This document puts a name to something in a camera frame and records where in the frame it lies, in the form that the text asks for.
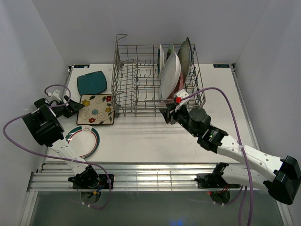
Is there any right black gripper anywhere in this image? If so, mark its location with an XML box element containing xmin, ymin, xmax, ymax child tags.
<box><xmin>159</xmin><ymin>103</ymin><xmax>199</xmax><ymax>138</ymax></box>

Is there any cream square flower plate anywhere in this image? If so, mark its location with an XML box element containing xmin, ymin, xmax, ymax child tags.
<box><xmin>77</xmin><ymin>94</ymin><xmax>115</xmax><ymax>126</ymax></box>

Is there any pink dotted scalloped plate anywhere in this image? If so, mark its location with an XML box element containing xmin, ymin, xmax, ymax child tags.
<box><xmin>167</xmin><ymin>72</ymin><xmax>184</xmax><ymax>99</ymax></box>

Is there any white oval platter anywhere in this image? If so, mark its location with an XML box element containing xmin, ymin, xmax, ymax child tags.
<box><xmin>158</xmin><ymin>52</ymin><xmax>181</xmax><ymax>100</ymax></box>

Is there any speckled beige round plate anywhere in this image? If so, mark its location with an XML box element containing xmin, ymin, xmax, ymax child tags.
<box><xmin>177</xmin><ymin>39</ymin><xmax>191</xmax><ymax>81</ymax></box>

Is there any mint green flower plate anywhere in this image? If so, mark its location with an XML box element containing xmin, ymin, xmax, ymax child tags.
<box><xmin>166</xmin><ymin>44</ymin><xmax>175</xmax><ymax>60</ymax></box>

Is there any black square floral plate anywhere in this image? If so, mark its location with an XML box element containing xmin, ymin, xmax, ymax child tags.
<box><xmin>186</xmin><ymin>37</ymin><xmax>193</xmax><ymax>67</ymax></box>

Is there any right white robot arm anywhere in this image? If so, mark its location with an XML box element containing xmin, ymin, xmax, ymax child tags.
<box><xmin>159</xmin><ymin>104</ymin><xmax>301</xmax><ymax>205</ymax></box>

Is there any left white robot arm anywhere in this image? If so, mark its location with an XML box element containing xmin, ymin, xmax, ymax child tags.
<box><xmin>22</xmin><ymin>96</ymin><xmax>100</xmax><ymax>188</ymax></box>

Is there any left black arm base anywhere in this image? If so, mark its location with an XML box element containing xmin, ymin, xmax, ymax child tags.
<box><xmin>68</xmin><ymin>174</ymin><xmax>109</xmax><ymax>190</ymax></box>

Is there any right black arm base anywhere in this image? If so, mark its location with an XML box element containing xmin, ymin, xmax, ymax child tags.
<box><xmin>194</xmin><ymin>174</ymin><xmax>227</xmax><ymax>188</ymax></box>

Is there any teal square plate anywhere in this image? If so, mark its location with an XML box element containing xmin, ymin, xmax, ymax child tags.
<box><xmin>77</xmin><ymin>71</ymin><xmax>107</xmax><ymax>96</ymax></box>

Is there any round plate red teal rim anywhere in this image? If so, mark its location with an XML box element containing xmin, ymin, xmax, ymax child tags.
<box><xmin>65</xmin><ymin>125</ymin><xmax>100</xmax><ymax>159</ymax></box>

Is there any left logo sticker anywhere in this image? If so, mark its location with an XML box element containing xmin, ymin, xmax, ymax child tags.
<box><xmin>73</xmin><ymin>64</ymin><xmax>90</xmax><ymax>69</ymax></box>

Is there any logo sticker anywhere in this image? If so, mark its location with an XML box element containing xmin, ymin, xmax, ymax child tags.
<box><xmin>73</xmin><ymin>64</ymin><xmax>90</xmax><ymax>69</ymax></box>
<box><xmin>213</xmin><ymin>64</ymin><xmax>230</xmax><ymax>68</ymax></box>

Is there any right logo sticker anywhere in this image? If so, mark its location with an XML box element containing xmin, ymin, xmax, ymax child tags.
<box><xmin>213</xmin><ymin>64</ymin><xmax>230</xmax><ymax>68</ymax></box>

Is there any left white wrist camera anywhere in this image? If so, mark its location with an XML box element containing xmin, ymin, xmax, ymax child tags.
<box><xmin>47</xmin><ymin>89</ymin><xmax>62</xmax><ymax>102</ymax></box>

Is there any grey wire dish rack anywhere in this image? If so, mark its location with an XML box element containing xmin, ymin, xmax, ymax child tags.
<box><xmin>111</xmin><ymin>34</ymin><xmax>203</xmax><ymax>117</ymax></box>

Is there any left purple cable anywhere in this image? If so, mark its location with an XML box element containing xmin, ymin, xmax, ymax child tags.
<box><xmin>2</xmin><ymin>84</ymin><xmax>112</xmax><ymax>210</ymax></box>

